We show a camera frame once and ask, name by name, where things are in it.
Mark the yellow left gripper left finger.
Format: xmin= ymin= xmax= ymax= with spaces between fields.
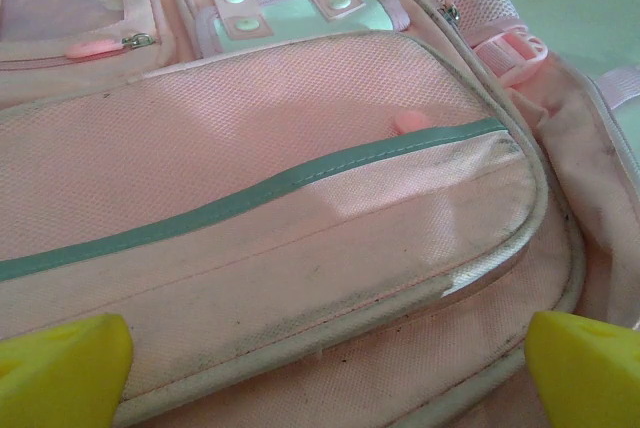
xmin=0 ymin=313 xmax=136 ymax=428

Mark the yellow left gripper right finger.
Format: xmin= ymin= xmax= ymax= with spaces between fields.
xmin=521 ymin=311 xmax=640 ymax=428

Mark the pink school backpack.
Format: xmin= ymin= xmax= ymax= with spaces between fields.
xmin=0 ymin=0 xmax=640 ymax=428

